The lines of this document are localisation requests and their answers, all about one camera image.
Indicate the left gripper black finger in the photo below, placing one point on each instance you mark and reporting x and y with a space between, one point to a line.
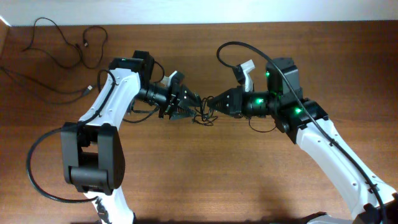
189 98
181 113

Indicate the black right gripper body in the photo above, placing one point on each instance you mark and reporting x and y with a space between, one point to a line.
240 103

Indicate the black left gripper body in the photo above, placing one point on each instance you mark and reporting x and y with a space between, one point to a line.
170 103

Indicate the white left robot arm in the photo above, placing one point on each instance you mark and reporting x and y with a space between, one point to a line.
93 158

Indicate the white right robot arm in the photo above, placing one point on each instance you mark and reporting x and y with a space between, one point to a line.
370 199

